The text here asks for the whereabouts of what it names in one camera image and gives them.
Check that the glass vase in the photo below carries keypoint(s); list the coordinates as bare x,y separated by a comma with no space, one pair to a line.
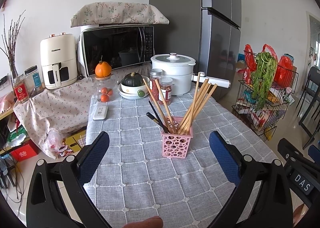
13,72

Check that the red box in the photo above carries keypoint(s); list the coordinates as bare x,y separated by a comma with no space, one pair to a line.
25,152

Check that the glass jar with wooden lid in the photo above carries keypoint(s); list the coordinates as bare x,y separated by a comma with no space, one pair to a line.
103,79

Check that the white microwave oven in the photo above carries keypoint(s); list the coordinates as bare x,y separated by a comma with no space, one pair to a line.
112,45

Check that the grey checked tablecloth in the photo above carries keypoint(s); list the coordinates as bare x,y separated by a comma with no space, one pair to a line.
140,168

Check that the cream air fryer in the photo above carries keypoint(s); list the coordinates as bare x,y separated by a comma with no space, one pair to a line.
58,55

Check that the floral microwave cover cloth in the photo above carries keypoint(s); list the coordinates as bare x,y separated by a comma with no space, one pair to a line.
117,12

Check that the clear jar with blue label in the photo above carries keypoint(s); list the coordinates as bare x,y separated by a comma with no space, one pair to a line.
36,80

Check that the pink floral tablecloth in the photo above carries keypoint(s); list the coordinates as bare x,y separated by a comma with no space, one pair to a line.
62,107

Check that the pale pink bag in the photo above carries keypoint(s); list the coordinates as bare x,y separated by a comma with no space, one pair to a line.
6,102

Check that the clear jar with red label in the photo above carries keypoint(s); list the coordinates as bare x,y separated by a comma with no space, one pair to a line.
21,91

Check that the white electric pot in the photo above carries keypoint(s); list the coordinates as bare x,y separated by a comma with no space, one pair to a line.
175,75

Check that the large orange fruit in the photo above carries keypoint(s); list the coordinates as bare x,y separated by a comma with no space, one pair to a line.
103,70

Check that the green leafy vegetables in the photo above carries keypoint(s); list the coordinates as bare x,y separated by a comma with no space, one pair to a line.
263,77

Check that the green and white packet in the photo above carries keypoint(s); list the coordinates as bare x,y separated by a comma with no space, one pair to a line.
15,135

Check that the white remote control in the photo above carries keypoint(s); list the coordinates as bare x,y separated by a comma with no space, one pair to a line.
100,112

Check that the pink plastic bag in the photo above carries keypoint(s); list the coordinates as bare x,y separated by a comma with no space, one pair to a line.
53,140

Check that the person's left hand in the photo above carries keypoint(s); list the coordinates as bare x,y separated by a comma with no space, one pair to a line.
145,223

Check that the bunch of wooden chopsticks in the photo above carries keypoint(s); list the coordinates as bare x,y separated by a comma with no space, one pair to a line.
187,120

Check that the red plastic bag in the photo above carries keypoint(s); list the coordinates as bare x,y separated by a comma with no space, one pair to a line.
285,67
269,49
250,65

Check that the white bowl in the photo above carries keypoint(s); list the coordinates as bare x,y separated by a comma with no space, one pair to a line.
127,89

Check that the small green fruit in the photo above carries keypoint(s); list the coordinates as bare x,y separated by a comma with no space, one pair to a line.
141,93

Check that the pink perforated utensil basket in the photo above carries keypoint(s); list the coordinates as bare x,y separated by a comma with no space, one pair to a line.
175,145

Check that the small orange fruit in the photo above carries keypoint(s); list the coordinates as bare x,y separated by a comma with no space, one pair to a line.
103,90
104,97
110,91

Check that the grey refrigerator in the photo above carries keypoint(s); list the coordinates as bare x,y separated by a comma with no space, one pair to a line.
180,30

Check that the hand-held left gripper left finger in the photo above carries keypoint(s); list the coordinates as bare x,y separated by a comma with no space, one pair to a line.
95,155

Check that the dark green squash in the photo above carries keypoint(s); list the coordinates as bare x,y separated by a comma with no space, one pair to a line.
132,80

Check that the bunch of dry branches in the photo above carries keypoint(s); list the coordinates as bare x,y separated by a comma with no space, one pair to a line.
11,59

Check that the yellow cardboard box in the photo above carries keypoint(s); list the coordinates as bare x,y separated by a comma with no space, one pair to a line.
72,140

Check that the white plate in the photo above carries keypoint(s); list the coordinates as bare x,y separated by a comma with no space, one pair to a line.
127,96

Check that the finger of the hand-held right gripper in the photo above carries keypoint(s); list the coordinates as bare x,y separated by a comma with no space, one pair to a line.
287,151
314,152

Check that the glass door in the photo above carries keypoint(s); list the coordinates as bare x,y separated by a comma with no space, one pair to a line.
315,42

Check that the black chopstick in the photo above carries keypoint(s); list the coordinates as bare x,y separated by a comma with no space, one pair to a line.
157,112
155,120

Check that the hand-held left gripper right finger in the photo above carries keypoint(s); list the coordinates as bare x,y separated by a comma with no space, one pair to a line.
222,155

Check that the black chair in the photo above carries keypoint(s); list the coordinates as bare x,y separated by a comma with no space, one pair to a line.
310,80

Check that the clear jar of red berries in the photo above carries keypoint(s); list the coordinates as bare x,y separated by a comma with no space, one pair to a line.
153,90
167,91

